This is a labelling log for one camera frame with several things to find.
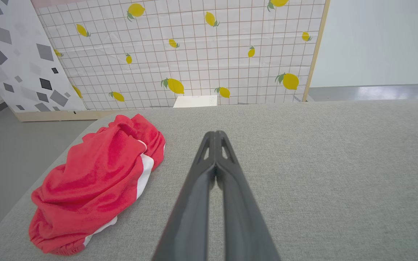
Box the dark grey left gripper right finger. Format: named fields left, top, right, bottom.
left=216, top=130, right=280, bottom=261

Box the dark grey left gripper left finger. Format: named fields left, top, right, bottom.
left=153, top=131, right=217, bottom=261

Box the red and white sweatshirt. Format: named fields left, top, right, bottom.
left=29, top=113, right=166, bottom=256

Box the grey fabric sofa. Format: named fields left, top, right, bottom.
left=0, top=100, right=418, bottom=261

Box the white flat box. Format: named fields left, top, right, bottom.
left=173, top=95, right=218, bottom=108

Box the lemon print grid panel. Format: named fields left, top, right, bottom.
left=31, top=0, right=331, bottom=111

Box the white grey terrazzo pattern panel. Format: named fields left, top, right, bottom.
left=0, top=0, right=88, bottom=122

